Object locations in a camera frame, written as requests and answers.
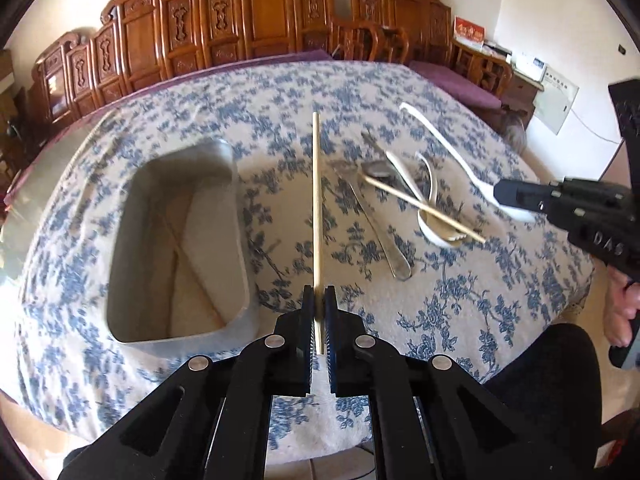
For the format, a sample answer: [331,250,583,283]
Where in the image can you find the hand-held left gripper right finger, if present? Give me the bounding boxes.
[322,285,591,480]

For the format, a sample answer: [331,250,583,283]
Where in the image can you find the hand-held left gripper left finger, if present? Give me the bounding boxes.
[57,284,321,480]

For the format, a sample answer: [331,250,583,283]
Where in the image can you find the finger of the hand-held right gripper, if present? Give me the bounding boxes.
[492,177,567,211]

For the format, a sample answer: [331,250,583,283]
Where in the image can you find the long white plastic spoon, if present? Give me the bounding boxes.
[399,102,533,222]

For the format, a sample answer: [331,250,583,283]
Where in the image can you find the metal fork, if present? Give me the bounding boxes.
[330,159,415,281]

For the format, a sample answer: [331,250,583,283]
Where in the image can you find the wooden chopstick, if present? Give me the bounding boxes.
[311,111,325,358]
[362,174,487,246]
[161,210,228,328]

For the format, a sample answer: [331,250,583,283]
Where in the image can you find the short metal spoon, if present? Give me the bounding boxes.
[361,131,401,181]

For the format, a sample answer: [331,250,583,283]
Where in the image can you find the grey metal tray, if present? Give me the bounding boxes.
[102,139,258,358]

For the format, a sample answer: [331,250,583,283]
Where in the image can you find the person's right hand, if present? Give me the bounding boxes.
[602,266,640,347]

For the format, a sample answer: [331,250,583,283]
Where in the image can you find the wooden side table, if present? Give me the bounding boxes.
[509,67,546,109]

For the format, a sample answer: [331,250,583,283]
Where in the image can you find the blue floral tablecloth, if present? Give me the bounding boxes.
[15,57,596,456]

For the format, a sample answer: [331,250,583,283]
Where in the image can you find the white desk phone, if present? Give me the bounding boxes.
[515,52,548,81]

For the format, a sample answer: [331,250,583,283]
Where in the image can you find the purple armchair cushion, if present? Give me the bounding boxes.
[409,60,503,111]

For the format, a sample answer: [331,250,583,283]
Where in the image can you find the person's black pants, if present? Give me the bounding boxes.
[484,322,640,480]

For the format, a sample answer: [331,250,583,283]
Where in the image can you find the red gift box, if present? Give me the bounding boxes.
[452,16,486,43]

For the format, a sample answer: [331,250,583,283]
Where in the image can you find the wooden dining chair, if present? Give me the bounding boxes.
[331,20,386,63]
[382,25,412,65]

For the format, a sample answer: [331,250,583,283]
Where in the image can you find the carved wooden armchair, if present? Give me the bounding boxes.
[350,0,513,106]

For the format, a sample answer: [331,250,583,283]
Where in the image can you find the long purple sofa cushion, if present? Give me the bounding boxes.
[4,49,332,206]

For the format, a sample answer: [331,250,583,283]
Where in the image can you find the long carved wooden sofa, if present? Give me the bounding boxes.
[30,0,353,126]

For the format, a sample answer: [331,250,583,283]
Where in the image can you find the dark wooden chair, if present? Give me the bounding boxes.
[0,85,41,181]

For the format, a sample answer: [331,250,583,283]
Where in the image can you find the white cable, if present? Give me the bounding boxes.
[570,105,622,147]

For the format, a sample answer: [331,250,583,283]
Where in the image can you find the white wall panel box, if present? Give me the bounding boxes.
[532,65,580,136]

